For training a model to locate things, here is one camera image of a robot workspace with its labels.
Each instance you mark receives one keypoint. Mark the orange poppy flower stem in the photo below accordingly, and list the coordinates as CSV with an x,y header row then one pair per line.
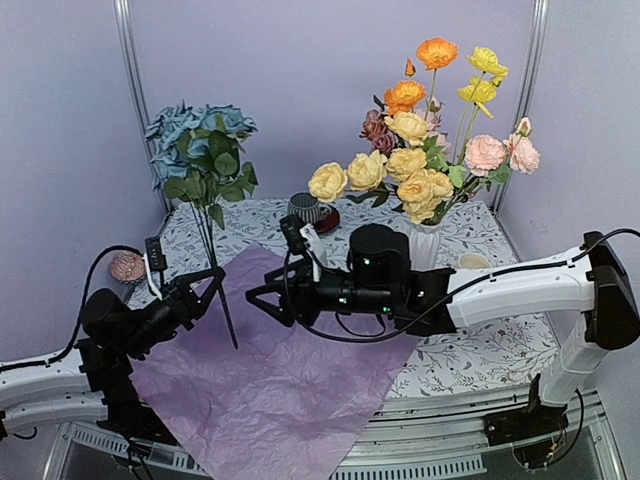
x,y
401,100

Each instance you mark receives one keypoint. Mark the pink patterned bowl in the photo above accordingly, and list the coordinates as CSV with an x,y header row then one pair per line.
x,y
127,268

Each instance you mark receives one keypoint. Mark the striped ceramic cup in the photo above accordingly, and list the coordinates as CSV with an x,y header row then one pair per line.
x,y
306,207

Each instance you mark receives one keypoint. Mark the cream ceramic mug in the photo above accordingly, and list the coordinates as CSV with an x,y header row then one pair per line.
x,y
472,261

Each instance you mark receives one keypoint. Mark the left metal frame post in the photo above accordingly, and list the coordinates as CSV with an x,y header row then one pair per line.
x,y
124,27

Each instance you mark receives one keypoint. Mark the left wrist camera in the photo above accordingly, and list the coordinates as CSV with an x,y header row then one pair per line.
x,y
155,266

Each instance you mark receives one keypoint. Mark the white ribbed vase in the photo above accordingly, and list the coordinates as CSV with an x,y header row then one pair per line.
x,y
424,243

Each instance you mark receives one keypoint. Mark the purple wrapping paper sheet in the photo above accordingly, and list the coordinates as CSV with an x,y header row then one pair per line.
x,y
252,399

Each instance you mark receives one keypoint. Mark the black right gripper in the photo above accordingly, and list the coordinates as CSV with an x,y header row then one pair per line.
x,y
288,294

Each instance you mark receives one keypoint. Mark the three rose flower stem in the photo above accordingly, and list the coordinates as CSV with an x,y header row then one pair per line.
x,y
375,130

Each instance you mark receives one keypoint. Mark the pale yellow rose stem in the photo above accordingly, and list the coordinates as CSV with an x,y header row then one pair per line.
x,y
415,176

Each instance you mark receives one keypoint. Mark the blue hydrangea flower bunch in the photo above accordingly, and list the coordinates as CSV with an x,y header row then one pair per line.
x,y
197,160

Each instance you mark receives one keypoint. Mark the aluminium front rail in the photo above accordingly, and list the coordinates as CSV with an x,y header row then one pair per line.
x,y
409,438

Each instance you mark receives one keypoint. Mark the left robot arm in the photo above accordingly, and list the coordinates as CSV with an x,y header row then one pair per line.
x,y
52,390

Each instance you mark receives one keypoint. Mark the red patterned saucer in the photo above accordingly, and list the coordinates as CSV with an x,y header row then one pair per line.
x,y
329,219

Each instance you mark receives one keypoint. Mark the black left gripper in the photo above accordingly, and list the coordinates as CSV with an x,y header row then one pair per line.
x,y
187,305

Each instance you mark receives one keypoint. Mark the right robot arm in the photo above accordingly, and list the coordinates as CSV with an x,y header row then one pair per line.
x,y
588,279

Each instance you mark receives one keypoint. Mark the pale pink peony stem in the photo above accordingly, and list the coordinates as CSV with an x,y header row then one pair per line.
x,y
486,162

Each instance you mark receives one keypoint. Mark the pink peony flower stem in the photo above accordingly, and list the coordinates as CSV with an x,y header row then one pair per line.
x,y
433,119

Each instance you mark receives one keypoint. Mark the right metal frame post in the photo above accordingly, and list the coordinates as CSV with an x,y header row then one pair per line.
x,y
533,58

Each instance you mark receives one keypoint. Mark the yellow flower stem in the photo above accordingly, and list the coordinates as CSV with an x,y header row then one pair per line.
x,y
481,89

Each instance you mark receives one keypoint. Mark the metal frame post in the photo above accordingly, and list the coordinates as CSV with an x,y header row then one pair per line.
x,y
533,58
124,27

